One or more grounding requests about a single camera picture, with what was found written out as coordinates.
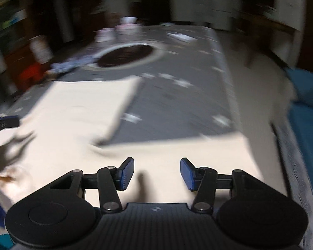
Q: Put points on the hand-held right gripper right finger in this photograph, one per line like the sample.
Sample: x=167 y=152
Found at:
x=187 y=175

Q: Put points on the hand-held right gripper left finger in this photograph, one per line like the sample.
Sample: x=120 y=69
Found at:
x=127 y=174

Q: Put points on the white cabinet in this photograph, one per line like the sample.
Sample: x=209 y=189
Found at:
x=198 y=0

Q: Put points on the cream cloth garment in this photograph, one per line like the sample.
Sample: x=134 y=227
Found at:
x=75 y=109

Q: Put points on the red stool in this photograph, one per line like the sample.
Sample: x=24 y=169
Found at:
x=29 y=73

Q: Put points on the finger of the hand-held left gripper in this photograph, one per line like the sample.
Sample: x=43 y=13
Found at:
x=5 y=122

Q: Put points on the blue sofa cushion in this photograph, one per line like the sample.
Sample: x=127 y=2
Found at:
x=308 y=114

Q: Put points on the grey star-patterned mat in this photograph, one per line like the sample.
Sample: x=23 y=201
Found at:
x=177 y=101

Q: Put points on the dark shelf unit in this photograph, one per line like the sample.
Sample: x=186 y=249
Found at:
x=5 y=31

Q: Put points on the blue patterned cloth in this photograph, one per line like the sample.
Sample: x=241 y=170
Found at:
x=65 y=65

